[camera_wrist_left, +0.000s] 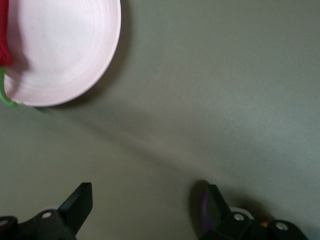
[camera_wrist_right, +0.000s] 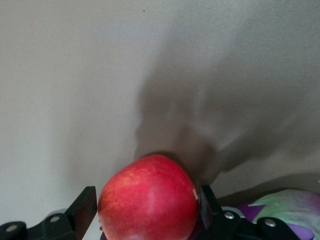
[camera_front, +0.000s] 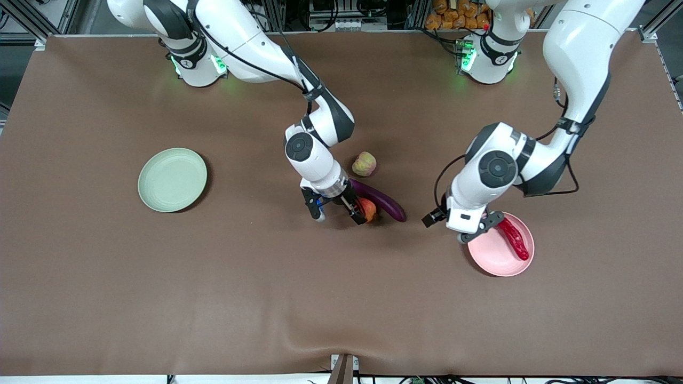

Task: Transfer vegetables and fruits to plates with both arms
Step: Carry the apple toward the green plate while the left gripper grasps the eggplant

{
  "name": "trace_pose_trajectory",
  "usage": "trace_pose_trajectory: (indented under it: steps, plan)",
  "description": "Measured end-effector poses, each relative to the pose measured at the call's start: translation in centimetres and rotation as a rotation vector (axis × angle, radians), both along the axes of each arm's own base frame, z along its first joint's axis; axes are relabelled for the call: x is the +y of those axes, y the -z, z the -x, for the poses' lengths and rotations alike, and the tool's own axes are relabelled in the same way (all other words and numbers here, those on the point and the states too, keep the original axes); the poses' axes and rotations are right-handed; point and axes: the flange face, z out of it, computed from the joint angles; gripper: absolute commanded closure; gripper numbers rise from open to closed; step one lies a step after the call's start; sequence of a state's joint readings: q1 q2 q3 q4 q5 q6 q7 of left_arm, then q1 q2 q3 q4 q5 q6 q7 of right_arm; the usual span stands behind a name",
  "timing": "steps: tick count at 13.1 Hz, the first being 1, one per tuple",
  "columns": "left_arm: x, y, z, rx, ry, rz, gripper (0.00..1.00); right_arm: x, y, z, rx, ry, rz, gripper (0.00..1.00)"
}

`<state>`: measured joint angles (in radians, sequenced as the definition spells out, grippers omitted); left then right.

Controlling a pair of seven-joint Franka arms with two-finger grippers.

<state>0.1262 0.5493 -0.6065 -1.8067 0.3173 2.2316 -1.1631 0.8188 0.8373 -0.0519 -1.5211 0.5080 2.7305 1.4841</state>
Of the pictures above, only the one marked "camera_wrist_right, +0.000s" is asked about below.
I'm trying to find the red apple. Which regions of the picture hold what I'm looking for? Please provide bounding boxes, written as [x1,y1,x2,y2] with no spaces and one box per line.
[97,154,201,240]

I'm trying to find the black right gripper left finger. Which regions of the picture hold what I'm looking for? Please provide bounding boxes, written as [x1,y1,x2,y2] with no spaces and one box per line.
[0,186,98,240]

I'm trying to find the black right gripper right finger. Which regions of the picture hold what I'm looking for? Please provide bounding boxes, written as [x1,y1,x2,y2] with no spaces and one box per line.
[197,184,313,240]

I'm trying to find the purple eggplant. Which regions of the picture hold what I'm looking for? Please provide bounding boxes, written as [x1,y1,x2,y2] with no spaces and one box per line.
[99,189,320,240]

